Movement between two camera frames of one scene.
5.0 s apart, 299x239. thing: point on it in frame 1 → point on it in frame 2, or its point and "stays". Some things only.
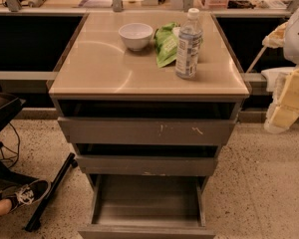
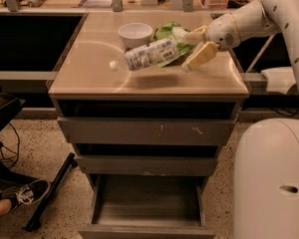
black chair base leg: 34,221 stays
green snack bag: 166,44 stays
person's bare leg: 0,208 stays
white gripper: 297,39 → 221,32
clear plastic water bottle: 189,46 → 147,55
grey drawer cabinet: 146,99 stays
